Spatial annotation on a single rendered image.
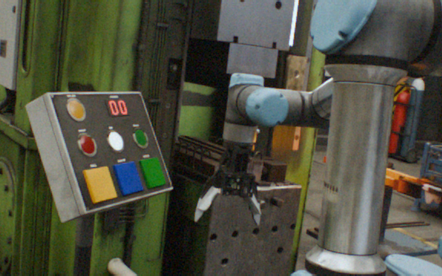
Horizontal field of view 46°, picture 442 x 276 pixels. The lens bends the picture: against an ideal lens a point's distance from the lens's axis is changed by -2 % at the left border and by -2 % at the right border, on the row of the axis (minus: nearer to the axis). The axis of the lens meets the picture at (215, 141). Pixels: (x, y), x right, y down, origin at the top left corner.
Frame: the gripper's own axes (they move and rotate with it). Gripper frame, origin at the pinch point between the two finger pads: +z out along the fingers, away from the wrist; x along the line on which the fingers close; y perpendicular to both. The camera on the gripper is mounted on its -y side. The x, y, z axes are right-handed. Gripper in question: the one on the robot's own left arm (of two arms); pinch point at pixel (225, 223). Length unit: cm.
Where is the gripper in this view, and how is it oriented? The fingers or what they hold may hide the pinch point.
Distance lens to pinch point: 128.0
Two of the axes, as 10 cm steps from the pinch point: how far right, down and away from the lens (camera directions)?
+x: 9.8, 0.9, 1.9
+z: -1.2, 9.8, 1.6
